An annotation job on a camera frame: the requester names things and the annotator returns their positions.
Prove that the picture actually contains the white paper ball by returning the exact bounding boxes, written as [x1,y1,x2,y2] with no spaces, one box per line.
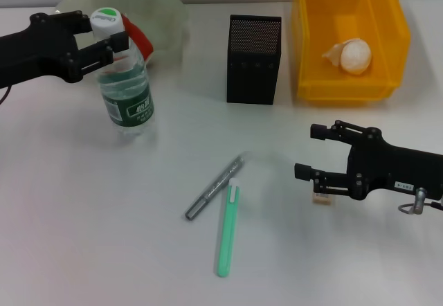
[321,37,374,76]

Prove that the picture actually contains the right arm silver connector cable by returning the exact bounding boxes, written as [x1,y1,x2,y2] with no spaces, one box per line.
[397,187,443,216]

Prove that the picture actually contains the clear green-label water bottle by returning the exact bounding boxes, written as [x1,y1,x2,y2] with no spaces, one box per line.
[90,7,155,139]

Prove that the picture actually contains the mint green pen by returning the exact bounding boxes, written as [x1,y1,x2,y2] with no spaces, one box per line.
[216,177,240,278]

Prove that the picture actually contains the left arm black plug cable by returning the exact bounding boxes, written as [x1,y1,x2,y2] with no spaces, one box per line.
[0,85,12,108]

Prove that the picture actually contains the beige eraser with barcode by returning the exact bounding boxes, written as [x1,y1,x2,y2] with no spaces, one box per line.
[312,190,337,205]

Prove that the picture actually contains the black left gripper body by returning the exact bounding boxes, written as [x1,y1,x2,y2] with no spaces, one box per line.
[0,12,83,89]

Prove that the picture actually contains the pale green glass fruit plate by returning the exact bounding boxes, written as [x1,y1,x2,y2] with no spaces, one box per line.
[55,0,191,78]

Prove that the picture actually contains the grey marker pen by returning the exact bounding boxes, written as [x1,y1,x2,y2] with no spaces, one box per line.
[183,150,253,222]

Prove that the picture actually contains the red-orange fruit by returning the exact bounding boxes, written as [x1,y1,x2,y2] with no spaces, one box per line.
[119,15,154,66]

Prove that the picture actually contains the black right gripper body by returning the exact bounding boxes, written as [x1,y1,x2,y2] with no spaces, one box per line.
[345,127,443,201]

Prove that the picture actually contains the yellow plastic bin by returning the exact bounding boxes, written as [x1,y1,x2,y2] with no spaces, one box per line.
[292,0,412,108]

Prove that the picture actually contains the black mesh pen holder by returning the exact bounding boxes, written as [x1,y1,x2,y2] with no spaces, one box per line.
[226,14,283,106]

